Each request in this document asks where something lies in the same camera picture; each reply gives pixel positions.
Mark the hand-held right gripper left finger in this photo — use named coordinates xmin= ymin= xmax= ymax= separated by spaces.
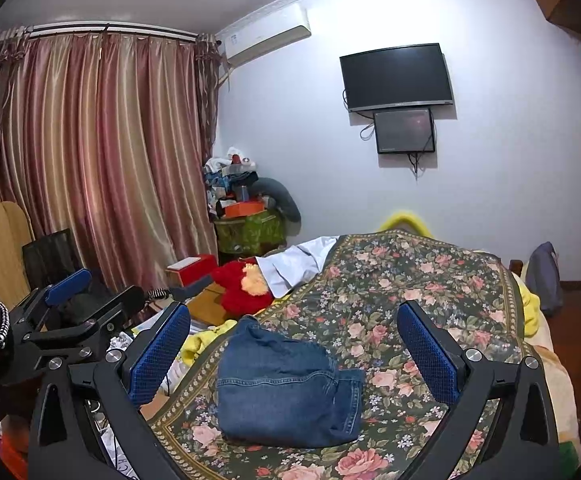
xmin=29 ymin=302 xmax=192 ymax=480

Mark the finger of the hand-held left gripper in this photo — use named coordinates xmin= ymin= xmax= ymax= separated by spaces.
xmin=20 ymin=285 xmax=145 ymax=371
xmin=8 ymin=268 xmax=94 ymax=333

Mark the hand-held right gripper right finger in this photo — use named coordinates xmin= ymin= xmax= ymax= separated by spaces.
xmin=397 ymin=300 xmax=561 ymax=480

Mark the blue denim jacket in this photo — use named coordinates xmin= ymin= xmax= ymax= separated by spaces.
xmin=215 ymin=315 xmax=366 ymax=450

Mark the black chair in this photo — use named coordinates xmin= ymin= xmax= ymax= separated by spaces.
xmin=21 ymin=228 xmax=104 ymax=292

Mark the yellow towel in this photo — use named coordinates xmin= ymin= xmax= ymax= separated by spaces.
xmin=180 ymin=319 xmax=239 ymax=369

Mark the brown cardboard box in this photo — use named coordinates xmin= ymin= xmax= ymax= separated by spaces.
xmin=185 ymin=282 xmax=232 ymax=329

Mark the red and white box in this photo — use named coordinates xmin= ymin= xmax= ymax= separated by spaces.
xmin=165 ymin=254 xmax=219 ymax=289

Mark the floral blanket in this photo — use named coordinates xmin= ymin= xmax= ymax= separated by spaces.
xmin=148 ymin=229 xmax=539 ymax=480

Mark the red plush garment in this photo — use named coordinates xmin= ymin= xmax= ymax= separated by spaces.
xmin=211 ymin=258 xmax=277 ymax=318

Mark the striped pink curtain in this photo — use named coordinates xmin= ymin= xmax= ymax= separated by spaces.
xmin=0 ymin=25 xmax=221 ymax=295

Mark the cream bed sheet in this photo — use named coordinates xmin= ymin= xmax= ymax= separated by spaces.
xmin=523 ymin=310 xmax=581 ymax=468

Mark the dark blue bag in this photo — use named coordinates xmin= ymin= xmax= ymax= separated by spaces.
xmin=525 ymin=241 xmax=565 ymax=317

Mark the green patterned cabinet cover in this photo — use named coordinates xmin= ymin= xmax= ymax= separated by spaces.
xmin=213 ymin=210 xmax=289 ymax=257

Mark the orange box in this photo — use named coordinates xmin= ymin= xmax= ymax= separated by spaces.
xmin=222 ymin=200 xmax=267 ymax=219

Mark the white cloth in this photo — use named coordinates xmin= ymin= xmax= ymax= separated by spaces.
xmin=259 ymin=236 xmax=342 ymax=299

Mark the pile of clutter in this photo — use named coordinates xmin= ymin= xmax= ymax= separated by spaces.
xmin=203 ymin=145 xmax=277 ymax=221

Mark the grey neck pillow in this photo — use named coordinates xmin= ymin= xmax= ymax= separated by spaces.
xmin=249 ymin=177 xmax=302 ymax=224

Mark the curtain rod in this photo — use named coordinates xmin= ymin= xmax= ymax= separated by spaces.
xmin=0 ymin=22 xmax=217 ymax=44

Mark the white air conditioner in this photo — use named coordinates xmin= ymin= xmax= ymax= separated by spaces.
xmin=214 ymin=4 xmax=312 ymax=69

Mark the small black wall monitor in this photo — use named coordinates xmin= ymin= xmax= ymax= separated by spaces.
xmin=373 ymin=107 xmax=436 ymax=155

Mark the black wall television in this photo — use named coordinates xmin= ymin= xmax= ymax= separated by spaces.
xmin=339 ymin=43 xmax=454 ymax=113

